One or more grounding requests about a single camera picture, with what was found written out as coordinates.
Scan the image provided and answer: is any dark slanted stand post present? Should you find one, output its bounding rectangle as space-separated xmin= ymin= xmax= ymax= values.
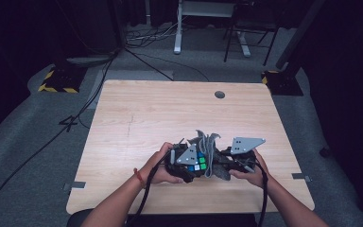
xmin=275 ymin=0 xmax=326 ymax=71

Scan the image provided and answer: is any person's dark clothing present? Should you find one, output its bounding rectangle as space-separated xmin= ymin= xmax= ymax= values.
xmin=66 ymin=207 xmax=259 ymax=227

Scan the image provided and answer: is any red wrist band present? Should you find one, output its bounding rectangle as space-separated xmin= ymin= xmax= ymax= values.
xmin=132 ymin=167 xmax=147 ymax=190

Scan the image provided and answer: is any white desk frame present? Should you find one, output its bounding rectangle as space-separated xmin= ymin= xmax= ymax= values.
xmin=173 ymin=0 xmax=251 ymax=58

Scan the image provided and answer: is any hand-held gripper cable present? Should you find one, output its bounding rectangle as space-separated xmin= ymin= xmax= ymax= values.
xmin=251 ymin=160 xmax=269 ymax=227
xmin=126 ymin=150 xmax=172 ymax=227

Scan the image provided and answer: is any grey floor tape piece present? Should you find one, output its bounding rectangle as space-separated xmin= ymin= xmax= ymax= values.
xmin=61 ymin=181 xmax=87 ymax=192
xmin=291 ymin=172 xmax=313 ymax=183

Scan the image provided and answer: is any bundle of floor cables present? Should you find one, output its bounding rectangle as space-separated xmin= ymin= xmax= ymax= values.
xmin=126 ymin=20 xmax=179 ymax=49

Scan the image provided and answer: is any right hand-held gripper cable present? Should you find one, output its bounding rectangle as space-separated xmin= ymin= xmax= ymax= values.
xmin=251 ymin=160 xmax=269 ymax=227

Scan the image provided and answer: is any black chair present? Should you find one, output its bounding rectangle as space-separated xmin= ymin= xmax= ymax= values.
xmin=223 ymin=0 xmax=280 ymax=67

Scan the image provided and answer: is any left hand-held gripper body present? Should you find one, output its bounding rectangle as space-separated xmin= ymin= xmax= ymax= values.
xmin=164 ymin=141 xmax=200 ymax=178

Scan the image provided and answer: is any yellow-black striped stand base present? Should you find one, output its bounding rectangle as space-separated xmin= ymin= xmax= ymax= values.
xmin=260 ymin=69 xmax=304 ymax=96
xmin=37 ymin=64 xmax=88 ymax=94

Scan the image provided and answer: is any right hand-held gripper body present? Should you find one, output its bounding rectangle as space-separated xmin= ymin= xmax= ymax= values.
xmin=229 ymin=136 xmax=267 ymax=173

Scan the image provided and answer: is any person's left hand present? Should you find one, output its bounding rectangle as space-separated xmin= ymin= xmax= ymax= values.
xmin=138 ymin=141 xmax=184 ymax=187

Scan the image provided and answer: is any colourful puzzle cube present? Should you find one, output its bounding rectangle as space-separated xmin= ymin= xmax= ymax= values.
xmin=187 ymin=150 xmax=208 ymax=174

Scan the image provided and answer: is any thin black floor cable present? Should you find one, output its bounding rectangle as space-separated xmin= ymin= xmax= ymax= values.
xmin=124 ymin=46 xmax=211 ymax=82

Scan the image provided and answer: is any grey drawstring pouch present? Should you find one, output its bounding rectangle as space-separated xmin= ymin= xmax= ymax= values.
xmin=187 ymin=129 xmax=234 ymax=183

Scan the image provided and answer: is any person's right hand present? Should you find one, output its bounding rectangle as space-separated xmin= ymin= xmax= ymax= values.
xmin=228 ymin=148 xmax=269 ymax=190

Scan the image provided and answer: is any long black floor cable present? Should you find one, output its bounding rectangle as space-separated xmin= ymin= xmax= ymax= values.
xmin=0 ymin=51 xmax=119 ymax=225

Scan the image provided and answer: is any left hand-held gripper cable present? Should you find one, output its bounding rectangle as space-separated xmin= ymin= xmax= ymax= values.
xmin=126 ymin=150 xmax=172 ymax=227

